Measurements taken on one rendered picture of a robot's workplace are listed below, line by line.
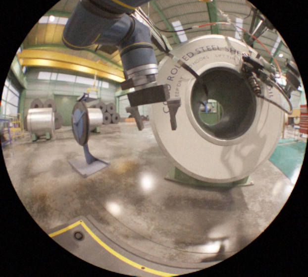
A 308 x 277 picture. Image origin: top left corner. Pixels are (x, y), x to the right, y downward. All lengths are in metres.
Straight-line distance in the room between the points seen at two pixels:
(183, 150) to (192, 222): 0.55
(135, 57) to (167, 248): 0.84
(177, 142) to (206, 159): 0.25
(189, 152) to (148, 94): 0.52
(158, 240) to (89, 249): 0.43
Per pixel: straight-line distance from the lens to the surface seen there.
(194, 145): 0.66
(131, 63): 0.26
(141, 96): 0.29
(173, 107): 0.27
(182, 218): 0.77
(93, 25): 0.21
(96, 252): 0.35
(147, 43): 0.29
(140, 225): 0.74
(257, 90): 0.54
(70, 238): 0.40
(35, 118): 4.69
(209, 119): 3.12
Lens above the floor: 0.67
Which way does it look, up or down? 3 degrees down
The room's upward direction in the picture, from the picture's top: 1 degrees counter-clockwise
